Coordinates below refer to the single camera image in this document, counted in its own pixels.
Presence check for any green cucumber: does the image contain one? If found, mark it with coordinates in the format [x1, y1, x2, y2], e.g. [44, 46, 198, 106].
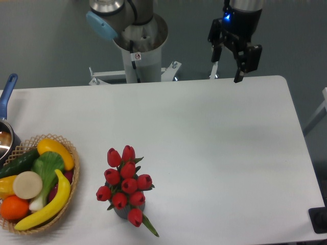
[1, 149, 39, 179]

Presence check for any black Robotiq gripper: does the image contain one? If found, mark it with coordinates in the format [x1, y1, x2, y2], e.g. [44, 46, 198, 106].
[207, 7, 262, 83]

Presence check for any grey ribbed vase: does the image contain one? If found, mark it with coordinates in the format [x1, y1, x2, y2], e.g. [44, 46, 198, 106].
[107, 200, 146, 219]

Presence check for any white frame right edge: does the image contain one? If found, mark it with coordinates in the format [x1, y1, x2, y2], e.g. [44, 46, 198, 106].
[302, 87, 326, 137]

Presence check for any black pedestal cable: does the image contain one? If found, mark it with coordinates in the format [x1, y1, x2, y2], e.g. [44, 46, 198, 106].
[129, 40, 141, 84]

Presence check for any blue handled saucepan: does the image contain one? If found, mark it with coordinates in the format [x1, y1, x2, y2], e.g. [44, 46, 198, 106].
[1, 73, 21, 168]

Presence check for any yellow banana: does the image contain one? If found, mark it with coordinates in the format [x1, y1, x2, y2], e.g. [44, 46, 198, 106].
[14, 169, 71, 231]

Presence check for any red tulip bouquet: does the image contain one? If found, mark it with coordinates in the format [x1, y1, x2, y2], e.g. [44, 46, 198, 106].
[96, 145, 159, 237]

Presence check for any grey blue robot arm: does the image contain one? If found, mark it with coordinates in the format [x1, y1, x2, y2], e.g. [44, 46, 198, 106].
[86, 1, 263, 83]

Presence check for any beige round disc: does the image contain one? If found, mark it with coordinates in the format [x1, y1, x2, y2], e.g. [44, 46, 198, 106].
[13, 171, 43, 200]

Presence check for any orange fruit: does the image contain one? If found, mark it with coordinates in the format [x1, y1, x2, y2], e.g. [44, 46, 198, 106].
[1, 195, 29, 220]

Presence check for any woven wicker basket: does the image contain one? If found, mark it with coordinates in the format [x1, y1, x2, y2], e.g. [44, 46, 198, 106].
[1, 134, 80, 235]

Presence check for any black device table edge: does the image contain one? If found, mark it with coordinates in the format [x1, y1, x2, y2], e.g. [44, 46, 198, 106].
[308, 207, 326, 234]

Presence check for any yellow pepper left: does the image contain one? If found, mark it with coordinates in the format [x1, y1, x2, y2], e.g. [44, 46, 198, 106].
[0, 175, 17, 200]

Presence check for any yellow squash top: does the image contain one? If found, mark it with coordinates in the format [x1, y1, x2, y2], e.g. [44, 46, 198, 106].
[37, 138, 75, 171]

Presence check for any green bok choy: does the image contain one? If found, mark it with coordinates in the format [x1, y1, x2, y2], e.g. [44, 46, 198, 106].
[29, 151, 64, 212]

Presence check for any dark red vegetable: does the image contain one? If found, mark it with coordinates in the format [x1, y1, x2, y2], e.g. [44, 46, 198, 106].
[48, 170, 74, 203]

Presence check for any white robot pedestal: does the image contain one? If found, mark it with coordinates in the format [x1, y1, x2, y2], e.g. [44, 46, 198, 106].
[86, 11, 181, 83]

